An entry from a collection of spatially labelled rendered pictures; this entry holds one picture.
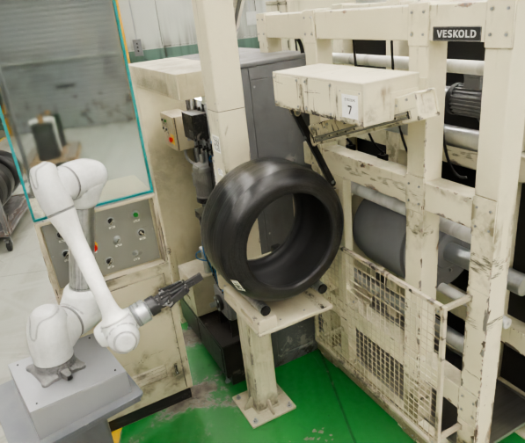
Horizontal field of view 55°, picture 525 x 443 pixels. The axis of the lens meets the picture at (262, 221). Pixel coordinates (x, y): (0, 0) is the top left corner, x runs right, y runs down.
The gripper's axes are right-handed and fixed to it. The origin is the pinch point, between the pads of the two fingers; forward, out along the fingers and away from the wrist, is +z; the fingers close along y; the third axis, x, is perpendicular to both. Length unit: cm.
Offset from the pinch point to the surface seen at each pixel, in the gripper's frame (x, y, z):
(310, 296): 41, 0, 44
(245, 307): 26.7, 2.1, 14.7
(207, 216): -17.6, 7.5, 17.1
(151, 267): 18, 59, -8
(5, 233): 63, 358, -98
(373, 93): -48, -36, 75
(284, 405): 115, 23, 16
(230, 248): -10.3, -10.7, 16.3
